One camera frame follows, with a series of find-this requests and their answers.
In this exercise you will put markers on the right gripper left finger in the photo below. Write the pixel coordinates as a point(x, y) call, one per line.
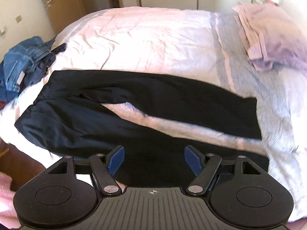
point(104, 167)

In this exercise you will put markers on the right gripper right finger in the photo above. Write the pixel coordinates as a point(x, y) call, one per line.
point(204, 168)

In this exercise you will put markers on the black trousers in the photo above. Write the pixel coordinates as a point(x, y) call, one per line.
point(83, 113)

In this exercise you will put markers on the pink curtain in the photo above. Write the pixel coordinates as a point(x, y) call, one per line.
point(8, 214)

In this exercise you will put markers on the navy blue garment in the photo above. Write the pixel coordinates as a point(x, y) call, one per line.
point(31, 77)

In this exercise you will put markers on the pink and grey bedspread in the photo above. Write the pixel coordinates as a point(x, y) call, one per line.
point(202, 46)

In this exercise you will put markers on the maroon garment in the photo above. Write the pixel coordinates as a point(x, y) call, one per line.
point(2, 105)

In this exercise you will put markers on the blue denim jeans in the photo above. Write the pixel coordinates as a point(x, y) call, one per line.
point(25, 56)

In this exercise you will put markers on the lilac pillow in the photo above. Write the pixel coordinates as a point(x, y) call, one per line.
point(270, 36)

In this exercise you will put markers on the beige wall switch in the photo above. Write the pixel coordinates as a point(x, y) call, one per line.
point(18, 19)

